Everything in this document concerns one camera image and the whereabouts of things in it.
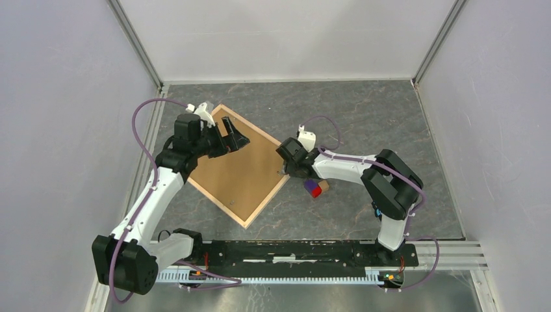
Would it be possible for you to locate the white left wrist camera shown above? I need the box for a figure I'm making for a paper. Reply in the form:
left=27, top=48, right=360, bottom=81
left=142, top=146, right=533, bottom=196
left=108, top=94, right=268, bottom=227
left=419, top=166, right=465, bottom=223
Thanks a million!
left=185, top=101, right=216, bottom=127

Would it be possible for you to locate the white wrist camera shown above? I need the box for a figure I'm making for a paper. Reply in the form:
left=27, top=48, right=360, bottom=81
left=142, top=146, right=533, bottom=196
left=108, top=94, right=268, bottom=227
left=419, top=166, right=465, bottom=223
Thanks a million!
left=297, top=125, right=316, bottom=152
left=185, top=101, right=216, bottom=127

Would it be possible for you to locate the blue owl figure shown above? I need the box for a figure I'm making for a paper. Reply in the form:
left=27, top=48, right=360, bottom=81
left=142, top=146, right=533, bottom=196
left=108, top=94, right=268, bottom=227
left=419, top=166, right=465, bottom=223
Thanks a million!
left=372, top=201, right=382, bottom=221

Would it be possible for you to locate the brown cardboard backing board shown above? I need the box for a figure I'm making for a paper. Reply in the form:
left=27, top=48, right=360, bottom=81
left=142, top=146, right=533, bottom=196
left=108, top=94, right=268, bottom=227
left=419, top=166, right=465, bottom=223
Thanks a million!
left=191, top=107, right=287, bottom=224

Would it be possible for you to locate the light wooden picture frame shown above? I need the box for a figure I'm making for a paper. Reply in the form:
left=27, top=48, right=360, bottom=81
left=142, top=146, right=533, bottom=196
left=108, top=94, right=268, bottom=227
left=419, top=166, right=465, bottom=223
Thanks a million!
left=187, top=103, right=291, bottom=230

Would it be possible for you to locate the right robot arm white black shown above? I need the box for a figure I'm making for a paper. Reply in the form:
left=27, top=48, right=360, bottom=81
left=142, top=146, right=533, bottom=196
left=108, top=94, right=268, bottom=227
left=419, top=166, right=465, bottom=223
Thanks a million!
left=276, top=137, right=427, bottom=265

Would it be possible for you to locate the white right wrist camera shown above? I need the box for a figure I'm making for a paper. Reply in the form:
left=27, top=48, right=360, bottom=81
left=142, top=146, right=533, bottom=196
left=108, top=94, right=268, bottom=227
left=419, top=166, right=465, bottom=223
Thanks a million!
left=297, top=125, right=316, bottom=152

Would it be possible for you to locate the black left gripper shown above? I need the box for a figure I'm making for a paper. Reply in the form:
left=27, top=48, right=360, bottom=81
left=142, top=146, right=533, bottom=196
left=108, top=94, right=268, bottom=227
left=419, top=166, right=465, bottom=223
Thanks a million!
left=192, top=116, right=250, bottom=159

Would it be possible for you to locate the small wooden cube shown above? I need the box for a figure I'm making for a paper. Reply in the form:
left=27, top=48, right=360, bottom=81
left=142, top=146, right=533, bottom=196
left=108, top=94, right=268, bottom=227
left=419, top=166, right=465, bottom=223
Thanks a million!
left=318, top=180, right=329, bottom=192

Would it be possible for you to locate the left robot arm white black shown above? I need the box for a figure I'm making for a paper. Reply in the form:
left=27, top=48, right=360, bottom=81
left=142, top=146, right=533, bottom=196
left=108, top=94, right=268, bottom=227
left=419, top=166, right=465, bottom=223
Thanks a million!
left=92, top=113, right=250, bottom=295

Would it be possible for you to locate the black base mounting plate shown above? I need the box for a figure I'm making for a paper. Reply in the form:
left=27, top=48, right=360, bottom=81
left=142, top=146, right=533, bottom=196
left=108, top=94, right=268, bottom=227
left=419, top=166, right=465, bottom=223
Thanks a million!
left=186, top=240, right=419, bottom=278

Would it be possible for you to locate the red and purple block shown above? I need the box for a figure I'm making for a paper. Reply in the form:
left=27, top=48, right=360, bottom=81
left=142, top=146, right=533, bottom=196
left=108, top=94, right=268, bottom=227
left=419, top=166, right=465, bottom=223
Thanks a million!
left=303, top=179, right=323, bottom=198

